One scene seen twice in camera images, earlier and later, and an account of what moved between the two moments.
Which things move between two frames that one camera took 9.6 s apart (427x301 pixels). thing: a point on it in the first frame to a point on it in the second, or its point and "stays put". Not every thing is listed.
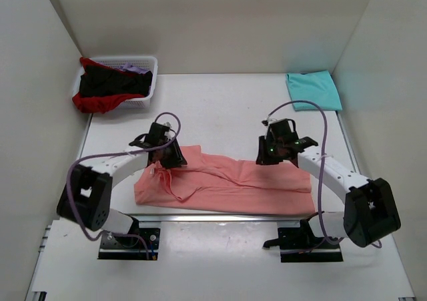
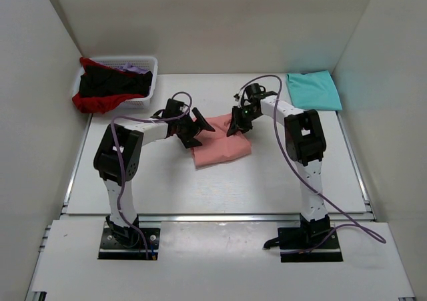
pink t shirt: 214,181 to 216,145
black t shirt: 96,81 stays put
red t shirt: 101,104 stays put
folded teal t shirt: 317,86 stays put
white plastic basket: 148,63 stays put
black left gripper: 177,157 to 195,128
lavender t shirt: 128,67 stays put
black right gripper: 262,158 to 237,126
